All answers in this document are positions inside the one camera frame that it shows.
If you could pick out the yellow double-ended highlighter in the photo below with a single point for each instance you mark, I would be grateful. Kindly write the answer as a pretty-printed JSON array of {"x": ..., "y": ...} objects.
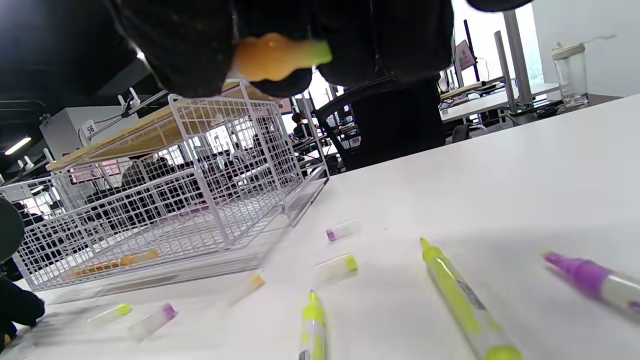
[
  {"x": 312, "y": 320},
  {"x": 460, "y": 300}
]

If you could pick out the white metal frame pole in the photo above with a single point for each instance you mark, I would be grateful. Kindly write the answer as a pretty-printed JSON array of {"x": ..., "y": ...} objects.
[{"x": 125, "y": 114}]

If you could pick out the black mesh office chair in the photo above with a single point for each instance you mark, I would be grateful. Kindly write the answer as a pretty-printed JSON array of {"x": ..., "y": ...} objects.
[{"x": 380, "y": 135}]

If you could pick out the aluminium frame post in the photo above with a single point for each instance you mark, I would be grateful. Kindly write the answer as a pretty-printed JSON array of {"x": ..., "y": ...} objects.
[{"x": 517, "y": 55}]

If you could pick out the purple highlighter cap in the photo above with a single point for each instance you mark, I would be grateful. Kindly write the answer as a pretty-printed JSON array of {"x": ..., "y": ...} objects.
[
  {"x": 167, "y": 311},
  {"x": 332, "y": 235}
]

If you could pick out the pink paper sign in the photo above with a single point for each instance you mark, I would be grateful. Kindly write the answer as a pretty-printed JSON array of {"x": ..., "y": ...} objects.
[{"x": 465, "y": 55}]

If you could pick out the yellow highlighter cap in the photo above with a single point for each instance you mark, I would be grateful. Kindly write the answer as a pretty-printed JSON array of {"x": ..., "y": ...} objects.
[
  {"x": 350, "y": 263},
  {"x": 122, "y": 309}
]

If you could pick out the orange double-ended highlighter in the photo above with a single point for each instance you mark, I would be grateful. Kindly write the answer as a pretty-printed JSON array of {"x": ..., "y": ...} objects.
[
  {"x": 137, "y": 258},
  {"x": 270, "y": 57}
]

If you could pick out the ceiling light strip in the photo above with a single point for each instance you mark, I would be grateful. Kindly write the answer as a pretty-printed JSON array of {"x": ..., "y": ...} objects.
[{"x": 17, "y": 145}]

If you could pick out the orange highlighter cap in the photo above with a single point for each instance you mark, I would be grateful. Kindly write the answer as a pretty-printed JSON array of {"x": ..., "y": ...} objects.
[{"x": 255, "y": 281}]

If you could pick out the white number sign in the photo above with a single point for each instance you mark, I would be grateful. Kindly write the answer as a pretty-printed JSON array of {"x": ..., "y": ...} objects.
[{"x": 90, "y": 127}]

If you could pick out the person's right hand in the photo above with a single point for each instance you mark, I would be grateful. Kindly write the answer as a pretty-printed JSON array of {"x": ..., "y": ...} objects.
[{"x": 200, "y": 35}]

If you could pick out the clear water bottle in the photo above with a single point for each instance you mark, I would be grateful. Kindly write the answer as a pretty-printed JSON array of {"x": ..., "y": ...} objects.
[{"x": 570, "y": 80}]

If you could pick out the pink-lit monitor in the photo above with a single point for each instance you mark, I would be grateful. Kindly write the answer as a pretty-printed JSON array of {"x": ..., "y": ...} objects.
[{"x": 95, "y": 172}]

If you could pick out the person's left hand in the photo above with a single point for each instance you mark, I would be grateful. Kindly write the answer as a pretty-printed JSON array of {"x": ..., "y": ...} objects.
[{"x": 20, "y": 305}]

